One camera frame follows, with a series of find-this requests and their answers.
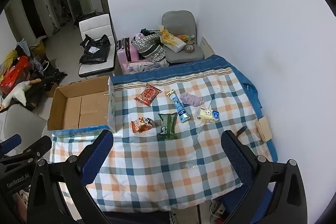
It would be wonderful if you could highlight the plaid blanket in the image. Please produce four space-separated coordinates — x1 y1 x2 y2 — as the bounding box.
50 68 271 212

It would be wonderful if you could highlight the orange cartoon snack packet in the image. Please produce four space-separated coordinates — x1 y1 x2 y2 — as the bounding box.
131 117 154 133

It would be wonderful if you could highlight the white board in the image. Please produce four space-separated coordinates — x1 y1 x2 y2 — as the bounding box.
199 35 216 56

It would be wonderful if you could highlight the purple cloth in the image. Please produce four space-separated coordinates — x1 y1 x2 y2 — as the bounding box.
180 92 205 107

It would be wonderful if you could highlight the white carton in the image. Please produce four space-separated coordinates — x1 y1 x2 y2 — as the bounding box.
164 38 186 52

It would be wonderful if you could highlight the yellow tissue packet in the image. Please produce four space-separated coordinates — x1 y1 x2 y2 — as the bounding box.
197 107 219 123

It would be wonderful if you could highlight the green packet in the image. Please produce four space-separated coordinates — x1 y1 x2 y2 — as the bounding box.
157 112 178 140

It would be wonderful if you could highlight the black white patterned bag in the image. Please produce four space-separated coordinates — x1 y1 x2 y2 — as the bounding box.
131 31 166 62

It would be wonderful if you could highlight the yellow plastic bag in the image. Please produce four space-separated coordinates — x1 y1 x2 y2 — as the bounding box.
160 28 177 46

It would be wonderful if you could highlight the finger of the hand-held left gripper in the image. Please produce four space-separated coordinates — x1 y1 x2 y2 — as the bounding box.
0 134 22 154
0 135 52 165

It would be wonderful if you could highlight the grey chair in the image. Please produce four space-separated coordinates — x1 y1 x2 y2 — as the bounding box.
161 10 205 63

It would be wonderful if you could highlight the red snack packet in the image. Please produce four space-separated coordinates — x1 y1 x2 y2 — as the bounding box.
134 84 161 107

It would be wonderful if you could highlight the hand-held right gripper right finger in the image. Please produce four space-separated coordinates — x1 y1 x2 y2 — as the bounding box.
221 130 308 224

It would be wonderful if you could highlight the tan cardboard piece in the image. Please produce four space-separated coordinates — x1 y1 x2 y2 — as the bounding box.
256 117 273 142

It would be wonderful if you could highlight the blue white tube packet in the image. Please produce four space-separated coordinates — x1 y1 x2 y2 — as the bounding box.
166 90 190 124

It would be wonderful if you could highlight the pink suitcase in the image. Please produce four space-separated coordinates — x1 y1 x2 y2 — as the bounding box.
116 37 141 75

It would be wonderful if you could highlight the red plastic bag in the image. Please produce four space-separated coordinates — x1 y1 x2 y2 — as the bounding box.
0 56 29 93

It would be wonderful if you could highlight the white goose plush toy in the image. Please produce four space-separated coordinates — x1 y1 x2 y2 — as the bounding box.
0 78 42 111

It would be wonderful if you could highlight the grey stool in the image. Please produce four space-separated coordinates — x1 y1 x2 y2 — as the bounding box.
0 104 49 156

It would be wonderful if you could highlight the open cardboard box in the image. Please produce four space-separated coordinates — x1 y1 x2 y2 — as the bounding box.
47 75 116 138

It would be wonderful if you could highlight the white chair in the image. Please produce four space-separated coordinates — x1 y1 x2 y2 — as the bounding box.
78 13 116 79

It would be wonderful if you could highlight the black plastic bag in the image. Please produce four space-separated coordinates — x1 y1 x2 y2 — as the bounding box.
79 34 111 48
79 46 111 64

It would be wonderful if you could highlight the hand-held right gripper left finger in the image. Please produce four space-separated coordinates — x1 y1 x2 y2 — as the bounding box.
26 130 114 224

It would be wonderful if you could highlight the blue bedsheet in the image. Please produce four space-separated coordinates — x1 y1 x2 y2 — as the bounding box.
110 54 279 224

